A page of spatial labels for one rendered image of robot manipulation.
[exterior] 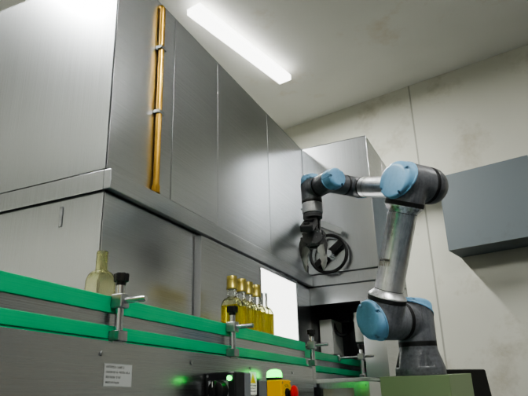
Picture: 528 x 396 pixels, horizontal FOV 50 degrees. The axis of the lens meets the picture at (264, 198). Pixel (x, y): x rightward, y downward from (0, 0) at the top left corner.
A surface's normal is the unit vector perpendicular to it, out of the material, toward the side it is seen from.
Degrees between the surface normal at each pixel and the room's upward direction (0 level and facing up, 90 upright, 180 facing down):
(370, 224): 90
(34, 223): 90
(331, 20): 180
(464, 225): 90
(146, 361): 90
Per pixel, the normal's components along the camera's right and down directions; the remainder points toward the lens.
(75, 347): 0.91, -0.17
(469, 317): -0.59, -0.26
